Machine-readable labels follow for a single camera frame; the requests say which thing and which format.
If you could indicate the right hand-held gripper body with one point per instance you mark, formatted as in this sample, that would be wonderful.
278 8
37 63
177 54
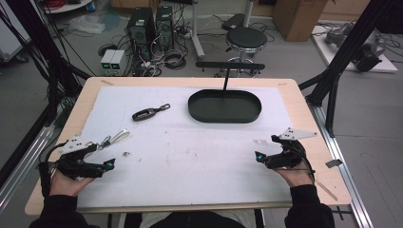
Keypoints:
286 155

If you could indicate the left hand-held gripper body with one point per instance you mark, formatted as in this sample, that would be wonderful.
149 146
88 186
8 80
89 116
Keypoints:
76 166

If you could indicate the person's left hand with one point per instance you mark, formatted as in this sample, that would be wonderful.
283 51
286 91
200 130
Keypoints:
68 185

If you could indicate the person's right hand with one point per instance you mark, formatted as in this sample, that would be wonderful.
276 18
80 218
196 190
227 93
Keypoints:
296 177

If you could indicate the black tape piece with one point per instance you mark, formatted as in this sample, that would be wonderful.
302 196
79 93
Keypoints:
333 163

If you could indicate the black oval tray with hanger stand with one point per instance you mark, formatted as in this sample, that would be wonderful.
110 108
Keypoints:
224 107

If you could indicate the black car key fob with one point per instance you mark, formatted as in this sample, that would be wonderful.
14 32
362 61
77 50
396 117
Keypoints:
146 113

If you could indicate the white table mat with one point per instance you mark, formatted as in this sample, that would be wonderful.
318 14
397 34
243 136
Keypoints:
190 164

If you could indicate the person's lap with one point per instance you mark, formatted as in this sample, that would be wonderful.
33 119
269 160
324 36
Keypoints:
196 220

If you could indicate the white bench power supply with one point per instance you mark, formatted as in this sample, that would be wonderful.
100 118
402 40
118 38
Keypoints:
107 60
117 60

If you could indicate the black round stool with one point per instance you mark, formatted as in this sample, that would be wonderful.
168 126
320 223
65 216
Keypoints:
246 38

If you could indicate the white board with grey device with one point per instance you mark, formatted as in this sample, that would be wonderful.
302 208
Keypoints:
358 47

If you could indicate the large black computer tower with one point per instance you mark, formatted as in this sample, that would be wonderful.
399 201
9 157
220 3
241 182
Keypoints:
141 30

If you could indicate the brown cardboard box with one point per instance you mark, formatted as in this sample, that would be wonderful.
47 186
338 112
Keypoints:
297 19

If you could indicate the clear plastic bag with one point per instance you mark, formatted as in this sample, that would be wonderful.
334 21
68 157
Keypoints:
85 24

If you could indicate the slim black computer tower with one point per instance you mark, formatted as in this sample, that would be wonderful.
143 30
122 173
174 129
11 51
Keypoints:
164 27

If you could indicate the aluminium rail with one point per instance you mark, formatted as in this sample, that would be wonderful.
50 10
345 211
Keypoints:
343 164
22 164

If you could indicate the black metal frame post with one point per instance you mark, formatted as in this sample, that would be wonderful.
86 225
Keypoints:
345 50
38 47

